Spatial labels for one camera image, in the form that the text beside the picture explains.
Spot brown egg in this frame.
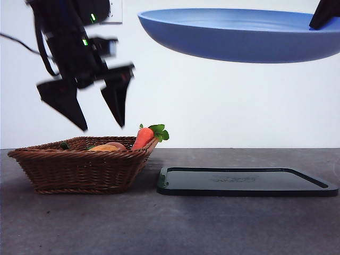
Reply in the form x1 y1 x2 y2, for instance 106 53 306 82
106 142 128 152

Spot black cable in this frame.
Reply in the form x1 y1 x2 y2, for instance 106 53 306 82
0 32 40 55

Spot blue round plate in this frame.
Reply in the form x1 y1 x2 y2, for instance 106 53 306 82
137 8 340 64

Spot dark green rectangular tray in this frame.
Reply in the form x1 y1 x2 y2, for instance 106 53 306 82
156 166 339 198

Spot orange-yellow corn cob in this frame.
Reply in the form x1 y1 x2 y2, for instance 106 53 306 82
89 143 119 152

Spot orange carrot with green leaves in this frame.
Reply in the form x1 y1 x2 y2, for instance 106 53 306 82
131 123 171 151

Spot brown woven wicker basket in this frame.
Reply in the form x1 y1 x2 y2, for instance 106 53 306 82
7 135 160 195

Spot white wall socket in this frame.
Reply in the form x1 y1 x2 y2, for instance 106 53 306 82
99 0 123 25

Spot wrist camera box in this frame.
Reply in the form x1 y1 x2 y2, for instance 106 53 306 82
87 36 119 58

